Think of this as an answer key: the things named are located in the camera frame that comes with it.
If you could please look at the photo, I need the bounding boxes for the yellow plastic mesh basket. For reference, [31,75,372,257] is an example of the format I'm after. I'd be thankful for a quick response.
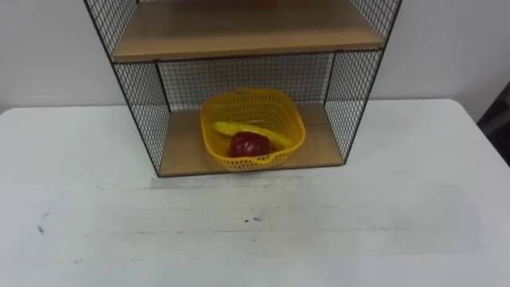
[199,87,307,172]

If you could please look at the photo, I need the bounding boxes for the red fruit soft toy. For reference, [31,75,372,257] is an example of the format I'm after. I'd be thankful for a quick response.
[227,131,278,159]

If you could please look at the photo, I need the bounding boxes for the black object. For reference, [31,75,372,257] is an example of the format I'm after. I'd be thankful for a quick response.
[476,81,510,167]

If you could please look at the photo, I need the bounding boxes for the white desk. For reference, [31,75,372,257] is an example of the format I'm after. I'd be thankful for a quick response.
[0,97,510,287]

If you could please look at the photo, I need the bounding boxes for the yellow banana soft toy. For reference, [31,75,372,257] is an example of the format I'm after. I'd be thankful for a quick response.
[210,120,294,151]

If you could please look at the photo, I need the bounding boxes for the black wire shelf rack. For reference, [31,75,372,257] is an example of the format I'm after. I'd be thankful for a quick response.
[82,0,403,179]

